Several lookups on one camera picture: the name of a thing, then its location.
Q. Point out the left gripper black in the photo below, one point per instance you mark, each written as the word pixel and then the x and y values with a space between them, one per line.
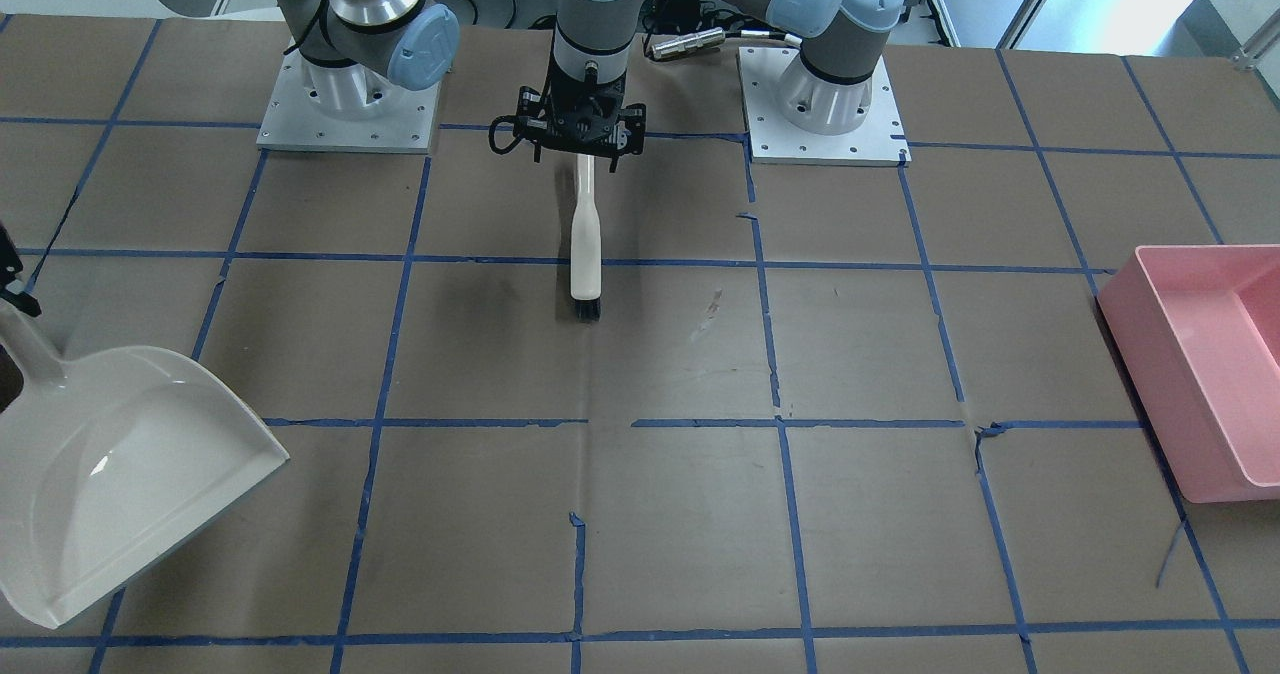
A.
pixel 633 126

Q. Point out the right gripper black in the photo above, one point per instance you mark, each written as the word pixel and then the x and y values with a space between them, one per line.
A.
pixel 9 266

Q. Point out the beige hand brush black bristles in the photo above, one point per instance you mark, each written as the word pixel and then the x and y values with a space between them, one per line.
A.
pixel 586 244

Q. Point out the beige plastic dustpan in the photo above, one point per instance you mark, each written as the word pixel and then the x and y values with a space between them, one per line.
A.
pixel 110 461

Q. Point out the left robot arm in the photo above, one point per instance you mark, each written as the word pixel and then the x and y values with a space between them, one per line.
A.
pixel 840 41

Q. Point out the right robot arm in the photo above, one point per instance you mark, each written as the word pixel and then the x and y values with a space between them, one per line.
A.
pixel 214 141

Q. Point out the pink plastic tray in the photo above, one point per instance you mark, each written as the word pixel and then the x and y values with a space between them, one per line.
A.
pixel 1198 329

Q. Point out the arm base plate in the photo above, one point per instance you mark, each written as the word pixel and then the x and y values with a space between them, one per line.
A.
pixel 796 119
pixel 316 109

